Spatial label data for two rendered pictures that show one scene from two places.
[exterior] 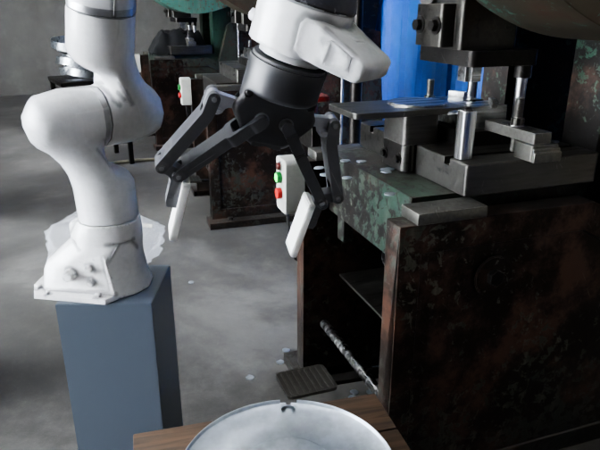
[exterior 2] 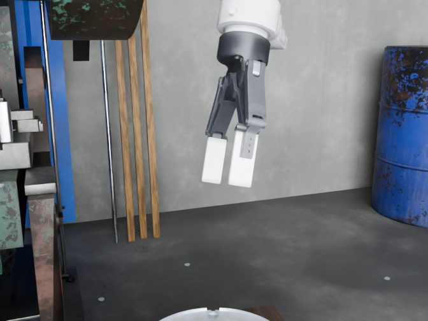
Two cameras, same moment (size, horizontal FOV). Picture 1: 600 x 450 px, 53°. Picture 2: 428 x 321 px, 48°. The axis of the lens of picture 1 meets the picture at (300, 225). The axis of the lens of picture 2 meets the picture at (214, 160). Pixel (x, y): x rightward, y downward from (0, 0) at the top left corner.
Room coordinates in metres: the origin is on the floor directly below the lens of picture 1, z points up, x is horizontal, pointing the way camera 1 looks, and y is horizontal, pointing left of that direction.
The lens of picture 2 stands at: (0.63, 0.72, 0.93)
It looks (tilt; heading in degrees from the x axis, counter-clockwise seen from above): 15 degrees down; 270
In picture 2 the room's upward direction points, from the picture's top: straight up
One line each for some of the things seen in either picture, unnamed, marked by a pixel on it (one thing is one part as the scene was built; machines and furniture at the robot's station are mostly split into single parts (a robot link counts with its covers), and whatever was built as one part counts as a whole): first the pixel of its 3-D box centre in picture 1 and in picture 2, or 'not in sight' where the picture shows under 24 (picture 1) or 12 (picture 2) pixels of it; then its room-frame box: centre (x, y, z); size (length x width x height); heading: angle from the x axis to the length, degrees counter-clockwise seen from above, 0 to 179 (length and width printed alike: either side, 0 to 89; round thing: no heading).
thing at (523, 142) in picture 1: (520, 125); (4, 110); (1.13, -0.42, 0.76); 0.17 x 0.06 x 0.10; 20
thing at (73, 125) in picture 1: (82, 156); not in sight; (1.06, 0.39, 0.71); 0.18 x 0.11 x 0.25; 136
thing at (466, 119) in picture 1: (464, 132); (4, 120); (1.09, -0.30, 0.75); 0.03 x 0.03 x 0.10; 20
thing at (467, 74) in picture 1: (468, 71); not in sight; (1.29, -0.35, 0.84); 0.05 x 0.03 x 0.04; 20
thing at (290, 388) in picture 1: (396, 369); not in sight; (1.25, -0.24, 0.14); 0.59 x 0.10 x 0.05; 110
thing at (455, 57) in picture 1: (475, 61); not in sight; (1.30, -0.37, 0.86); 0.20 x 0.16 x 0.05; 20
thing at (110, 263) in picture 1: (91, 250); not in sight; (1.08, 0.41, 0.52); 0.22 x 0.19 x 0.14; 91
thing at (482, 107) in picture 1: (466, 111); not in sight; (1.29, -0.36, 0.76); 0.15 x 0.09 x 0.05; 20
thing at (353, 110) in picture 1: (395, 135); not in sight; (1.24, -0.20, 0.72); 0.25 x 0.14 x 0.14; 110
